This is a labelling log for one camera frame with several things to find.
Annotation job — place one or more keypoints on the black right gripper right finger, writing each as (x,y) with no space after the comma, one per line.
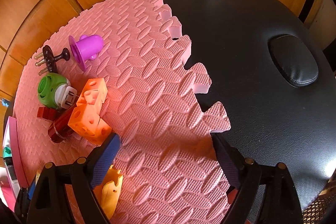
(280,203)

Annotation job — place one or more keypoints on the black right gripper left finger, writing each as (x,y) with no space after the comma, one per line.
(49,203)

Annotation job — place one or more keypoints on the yellow orange curved piece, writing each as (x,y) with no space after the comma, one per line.
(108,192)

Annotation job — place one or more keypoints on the red cylinder capsule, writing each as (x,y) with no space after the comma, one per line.
(59,130)

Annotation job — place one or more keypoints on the orange holed cube block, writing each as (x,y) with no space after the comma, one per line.
(85,119)

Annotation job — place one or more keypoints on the brown pegged disc toy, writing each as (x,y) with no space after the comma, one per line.
(47,58)

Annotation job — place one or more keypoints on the small red block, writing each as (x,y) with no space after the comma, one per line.
(48,114)

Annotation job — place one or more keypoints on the pink white cardboard box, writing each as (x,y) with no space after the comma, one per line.
(13,165)

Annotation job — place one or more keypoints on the mesh chair back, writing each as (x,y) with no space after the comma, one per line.
(321,209)

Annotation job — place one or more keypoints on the teal ribbed spool toy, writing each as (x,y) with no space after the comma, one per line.
(7,152)

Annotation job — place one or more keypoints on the black padded massage table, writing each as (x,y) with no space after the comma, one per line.
(271,120)

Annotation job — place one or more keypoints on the green white round toy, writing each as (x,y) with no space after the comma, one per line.
(55,91)

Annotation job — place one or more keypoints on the pink foam puzzle mat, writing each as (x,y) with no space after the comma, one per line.
(170,172)

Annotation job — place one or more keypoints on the black face-hole cushion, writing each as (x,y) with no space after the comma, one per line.
(293,60)

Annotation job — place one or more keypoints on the purple plastic funnel toy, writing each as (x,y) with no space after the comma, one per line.
(86,48)

